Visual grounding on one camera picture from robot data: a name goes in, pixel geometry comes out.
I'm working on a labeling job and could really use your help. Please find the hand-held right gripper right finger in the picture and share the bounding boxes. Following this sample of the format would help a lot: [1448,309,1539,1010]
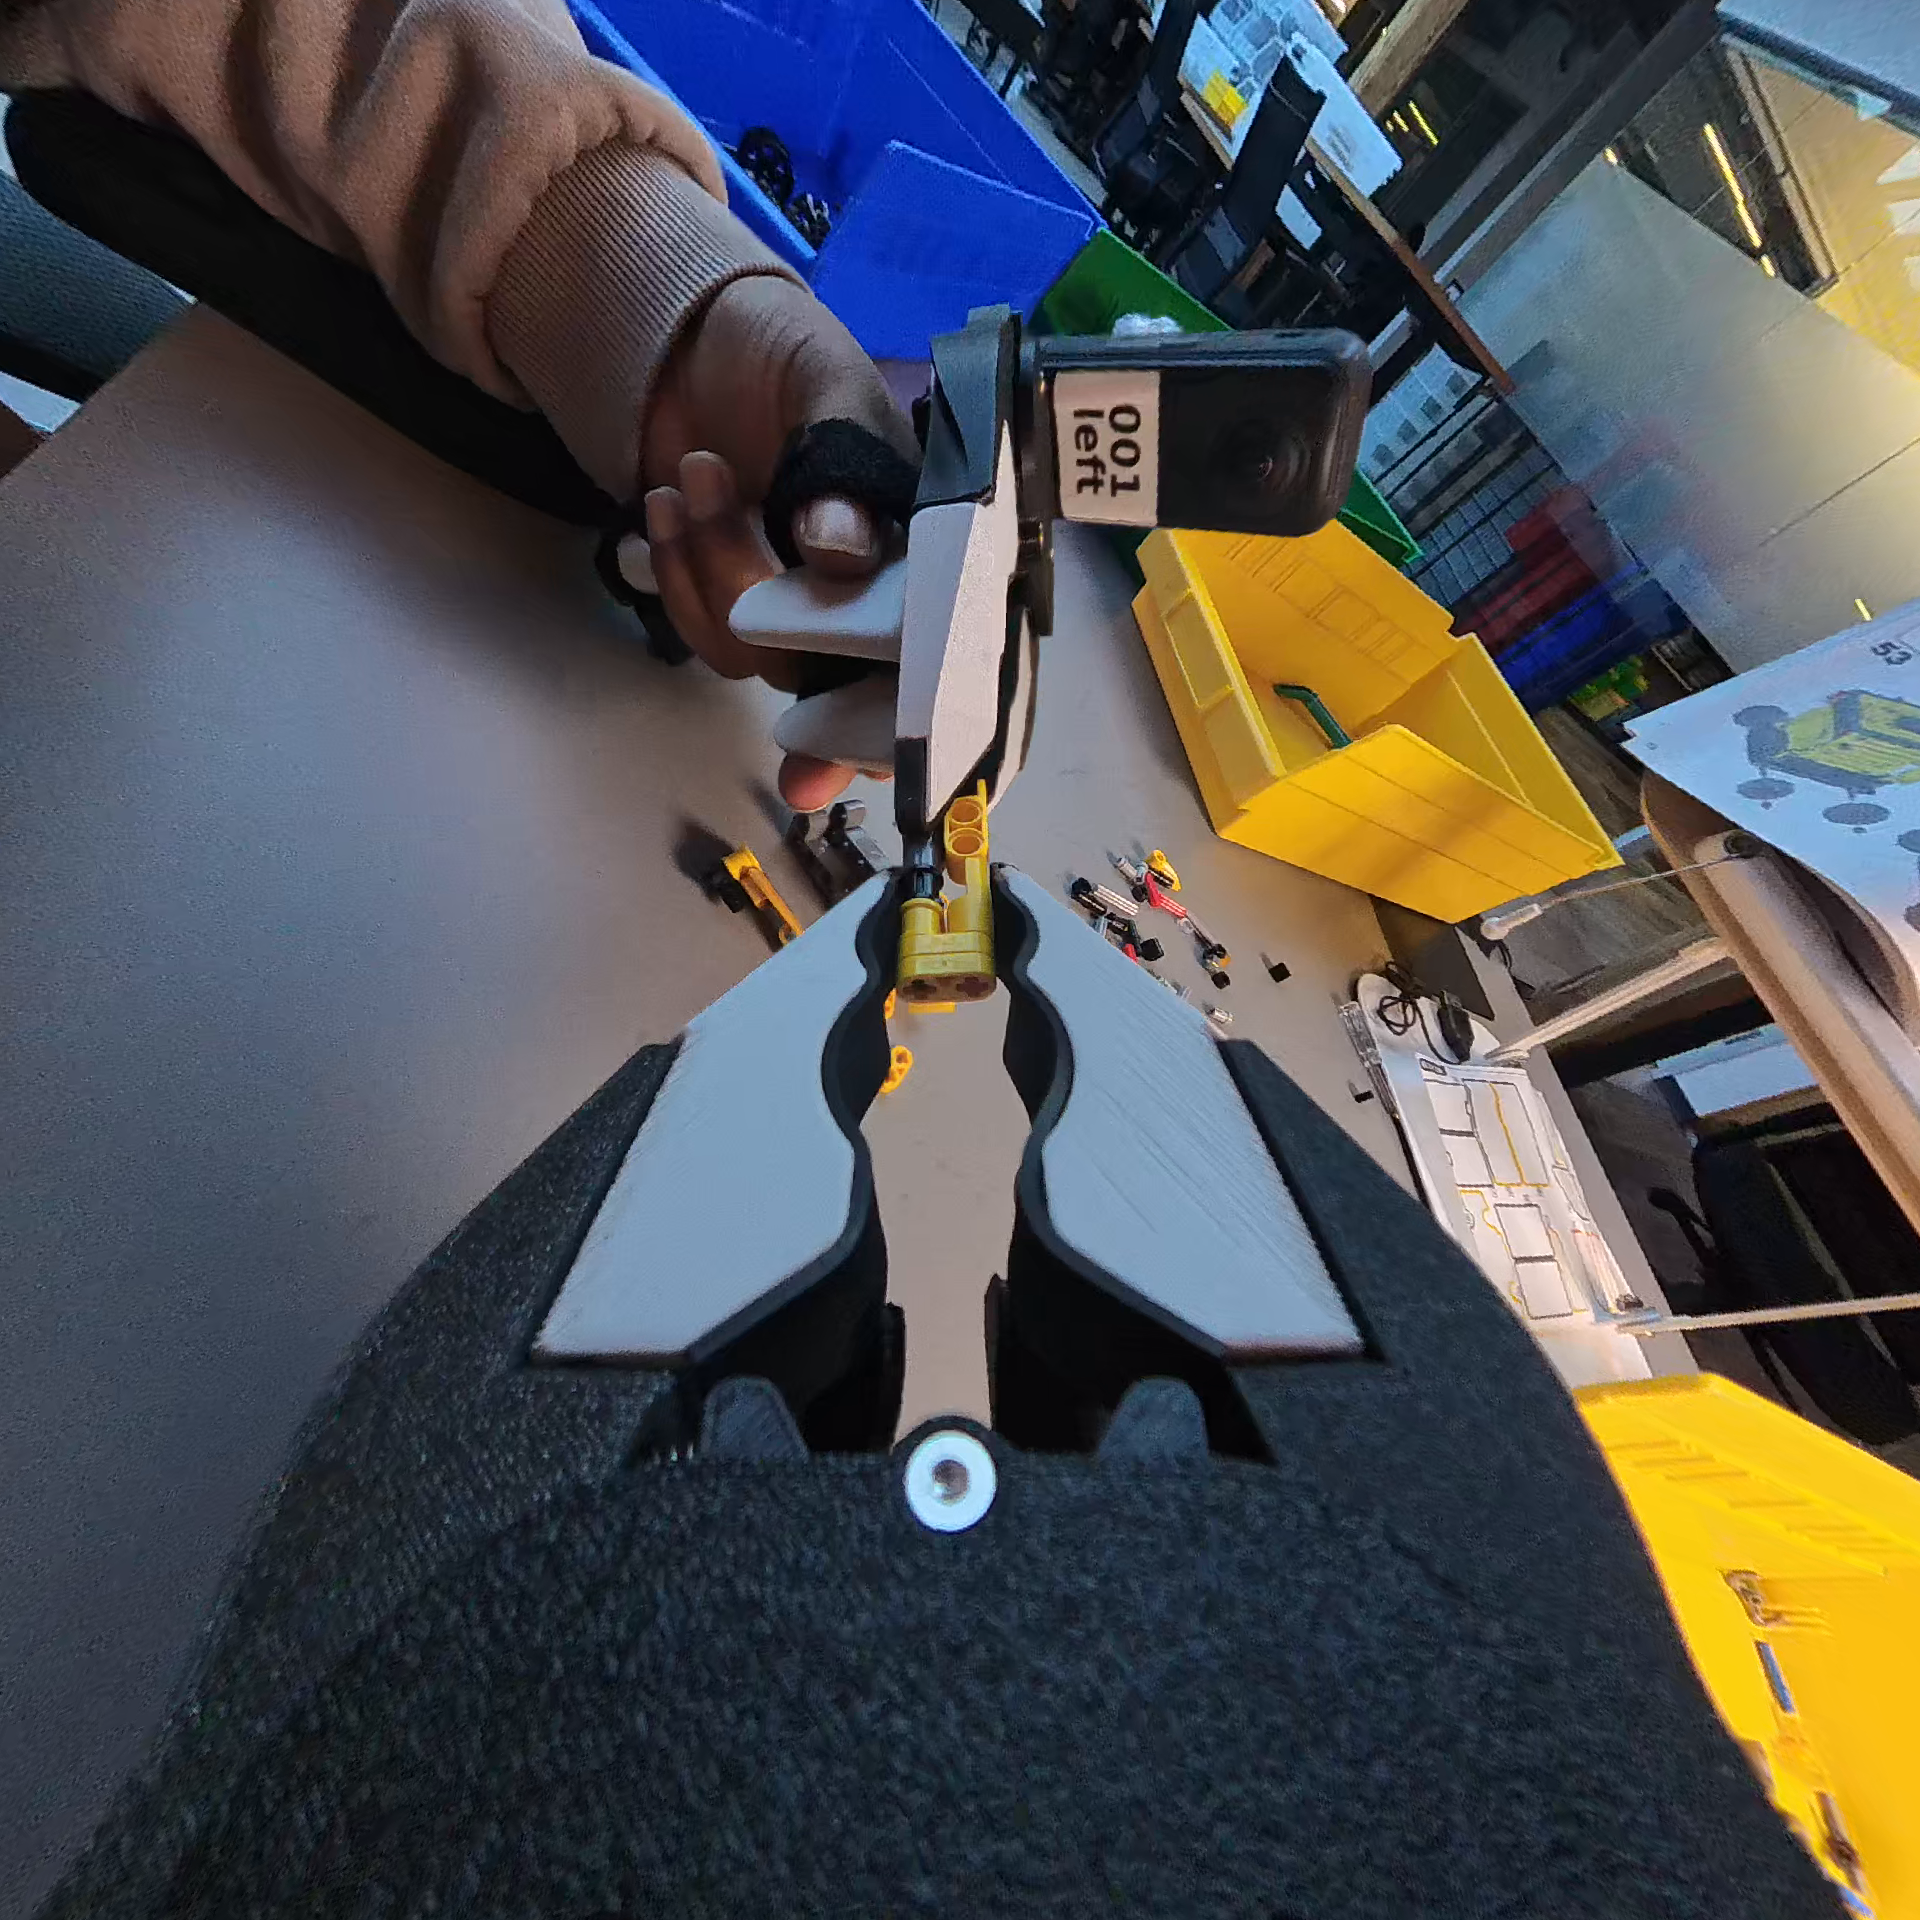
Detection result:
[997,877,1367,1368]

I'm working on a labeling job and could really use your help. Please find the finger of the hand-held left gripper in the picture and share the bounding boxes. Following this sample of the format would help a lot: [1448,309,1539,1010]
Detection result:
[896,497,1039,858]

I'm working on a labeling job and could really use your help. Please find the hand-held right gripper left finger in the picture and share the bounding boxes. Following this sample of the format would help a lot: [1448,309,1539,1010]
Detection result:
[543,877,907,1368]

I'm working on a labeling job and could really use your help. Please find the yellow brick arm piece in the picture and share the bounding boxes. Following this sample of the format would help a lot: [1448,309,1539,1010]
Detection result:
[896,786,1009,1010]

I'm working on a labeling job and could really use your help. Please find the instruction booklet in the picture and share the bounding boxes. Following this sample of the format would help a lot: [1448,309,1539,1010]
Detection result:
[1713,602,1920,937]

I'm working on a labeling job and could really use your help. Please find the grey desk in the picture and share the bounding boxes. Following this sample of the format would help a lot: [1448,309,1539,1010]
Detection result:
[0,301,1594,1920]

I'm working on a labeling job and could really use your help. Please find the person's left hand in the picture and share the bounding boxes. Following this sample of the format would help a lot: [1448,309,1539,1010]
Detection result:
[632,273,917,676]

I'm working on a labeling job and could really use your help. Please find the green plastic bin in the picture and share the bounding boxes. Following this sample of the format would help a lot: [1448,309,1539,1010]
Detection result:
[1037,236,1417,571]

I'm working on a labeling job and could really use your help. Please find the grey brick assembly, blue pins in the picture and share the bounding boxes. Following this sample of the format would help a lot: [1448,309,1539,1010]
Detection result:
[806,801,890,890]

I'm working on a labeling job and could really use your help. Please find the black office chair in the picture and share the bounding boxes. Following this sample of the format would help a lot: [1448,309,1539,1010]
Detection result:
[1187,56,1328,301]

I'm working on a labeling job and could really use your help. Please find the scattered small building pieces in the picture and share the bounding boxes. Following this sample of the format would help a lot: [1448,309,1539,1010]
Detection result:
[1065,841,1299,1039]

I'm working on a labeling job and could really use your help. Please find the yellow angled brick piece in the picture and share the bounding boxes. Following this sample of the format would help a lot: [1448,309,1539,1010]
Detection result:
[721,850,807,952]

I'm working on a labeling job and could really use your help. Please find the white instruction sheet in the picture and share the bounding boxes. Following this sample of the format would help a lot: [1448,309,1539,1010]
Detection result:
[1345,968,1690,1387]

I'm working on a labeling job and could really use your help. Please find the yellow plastic bin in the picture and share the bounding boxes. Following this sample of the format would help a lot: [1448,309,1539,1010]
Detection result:
[1576,1376,1920,1920]
[1136,525,1626,924]

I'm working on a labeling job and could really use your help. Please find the blue plastic bin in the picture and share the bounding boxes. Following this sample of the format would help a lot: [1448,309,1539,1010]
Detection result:
[571,0,1101,361]

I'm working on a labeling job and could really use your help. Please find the black armrest pad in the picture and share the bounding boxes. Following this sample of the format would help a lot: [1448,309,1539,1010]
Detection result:
[0,92,634,529]

